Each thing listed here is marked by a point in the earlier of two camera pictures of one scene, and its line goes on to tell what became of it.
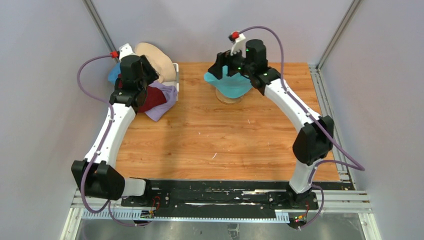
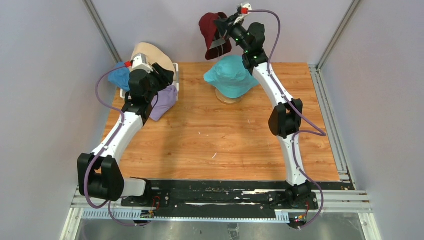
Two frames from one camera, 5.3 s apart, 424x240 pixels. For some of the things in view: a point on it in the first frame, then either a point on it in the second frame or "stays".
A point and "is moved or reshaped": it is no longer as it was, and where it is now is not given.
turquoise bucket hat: (232, 86) stays
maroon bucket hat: (153, 97) is moved or reshaped
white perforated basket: (176, 83) stays
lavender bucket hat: (170, 93) stays
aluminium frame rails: (348, 200) stays
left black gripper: (151, 76) -> (165, 77)
